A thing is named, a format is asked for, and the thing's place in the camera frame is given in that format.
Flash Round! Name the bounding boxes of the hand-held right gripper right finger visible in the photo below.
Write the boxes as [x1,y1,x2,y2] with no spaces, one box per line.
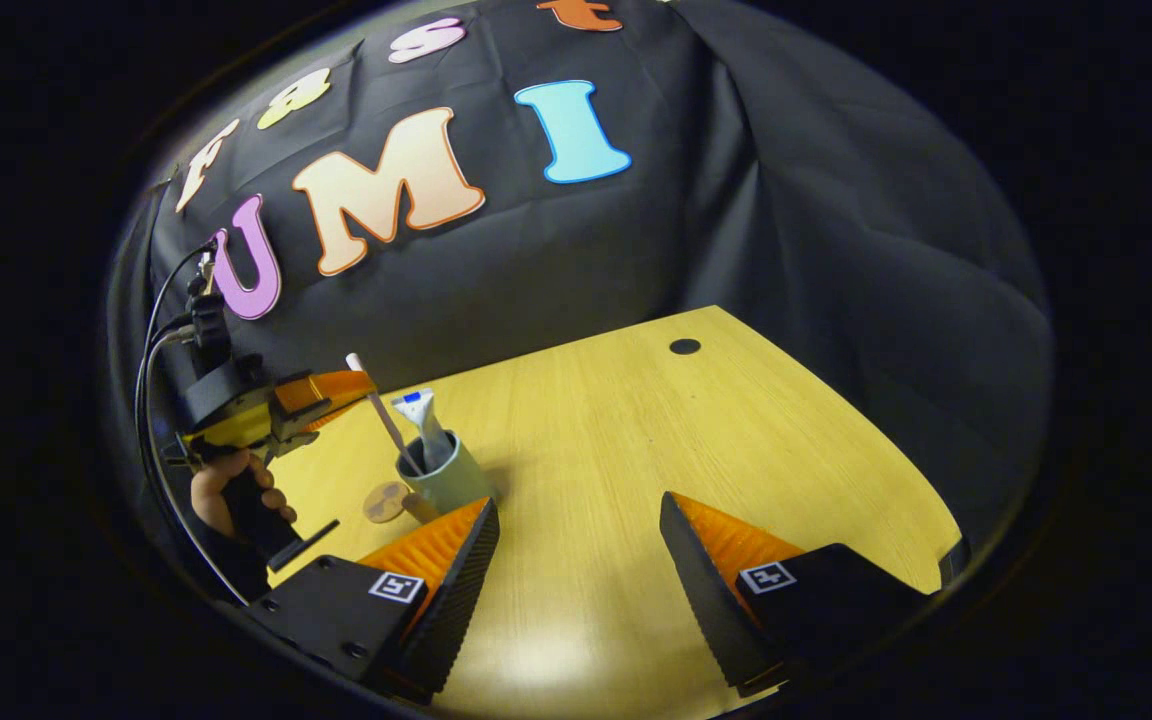
[659,491,939,699]

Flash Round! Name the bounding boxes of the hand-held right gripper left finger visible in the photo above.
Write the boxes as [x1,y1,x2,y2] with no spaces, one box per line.
[246,497,501,701]

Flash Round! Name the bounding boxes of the white toothpaste tube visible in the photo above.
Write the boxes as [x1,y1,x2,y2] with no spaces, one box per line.
[392,389,457,473]

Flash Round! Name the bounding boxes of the round cork coaster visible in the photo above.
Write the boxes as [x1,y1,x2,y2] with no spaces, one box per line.
[363,481,410,525]

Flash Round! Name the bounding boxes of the pale green cup wooden handle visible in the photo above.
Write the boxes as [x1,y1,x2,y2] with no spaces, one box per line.
[396,430,497,527]

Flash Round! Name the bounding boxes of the wooden desktop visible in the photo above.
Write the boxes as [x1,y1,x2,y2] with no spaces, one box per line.
[266,305,963,717]

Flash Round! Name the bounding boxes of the black backdrop cloth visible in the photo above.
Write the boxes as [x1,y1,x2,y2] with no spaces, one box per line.
[106,0,1055,566]

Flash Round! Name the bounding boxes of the black cable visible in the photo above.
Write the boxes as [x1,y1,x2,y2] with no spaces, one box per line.
[133,325,250,607]
[143,238,221,347]

